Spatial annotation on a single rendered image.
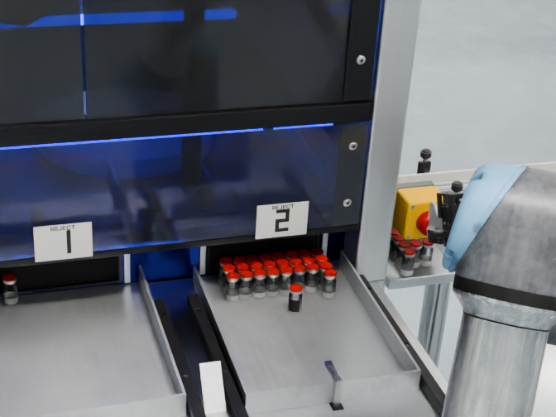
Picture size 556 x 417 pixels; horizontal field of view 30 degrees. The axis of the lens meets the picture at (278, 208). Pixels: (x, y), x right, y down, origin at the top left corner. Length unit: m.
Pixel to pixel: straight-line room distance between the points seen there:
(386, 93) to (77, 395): 0.64
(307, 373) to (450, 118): 3.24
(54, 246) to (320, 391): 0.45
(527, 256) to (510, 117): 3.82
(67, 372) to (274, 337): 0.32
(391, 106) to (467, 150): 2.80
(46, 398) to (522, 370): 0.72
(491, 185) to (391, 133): 0.64
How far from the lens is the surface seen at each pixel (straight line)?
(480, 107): 4.85
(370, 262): 1.74
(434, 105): 4.82
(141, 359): 1.55
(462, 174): 1.98
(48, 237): 1.56
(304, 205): 1.63
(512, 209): 1.00
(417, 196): 1.72
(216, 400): 1.46
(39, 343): 1.60
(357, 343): 1.61
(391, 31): 1.56
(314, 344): 1.60
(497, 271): 1.00
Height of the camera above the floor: 1.82
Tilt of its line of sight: 29 degrees down
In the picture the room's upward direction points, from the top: 4 degrees clockwise
